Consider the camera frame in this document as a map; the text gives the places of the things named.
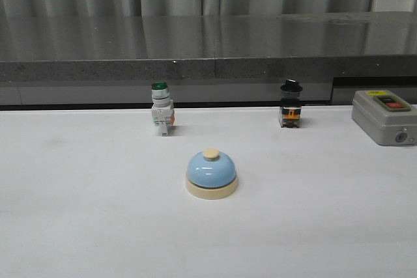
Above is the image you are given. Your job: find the green pushbutton switch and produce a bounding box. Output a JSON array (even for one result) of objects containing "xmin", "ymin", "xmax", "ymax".
[{"xmin": 151, "ymin": 81, "xmax": 175, "ymax": 136}]

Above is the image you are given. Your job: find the blue and cream call bell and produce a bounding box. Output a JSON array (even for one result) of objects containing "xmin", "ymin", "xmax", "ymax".
[{"xmin": 186, "ymin": 148, "xmax": 238, "ymax": 200}]

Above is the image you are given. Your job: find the grey push-button control box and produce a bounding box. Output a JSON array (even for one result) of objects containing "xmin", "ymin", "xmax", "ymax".
[{"xmin": 352, "ymin": 90, "xmax": 416, "ymax": 146}]

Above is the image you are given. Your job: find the grey stone counter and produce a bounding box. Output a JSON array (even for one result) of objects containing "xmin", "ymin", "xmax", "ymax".
[{"xmin": 1, "ymin": 12, "xmax": 416, "ymax": 107}]

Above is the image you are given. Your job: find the black selector switch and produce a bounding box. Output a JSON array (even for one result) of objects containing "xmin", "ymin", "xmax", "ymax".
[{"xmin": 279, "ymin": 79, "xmax": 303, "ymax": 128}]

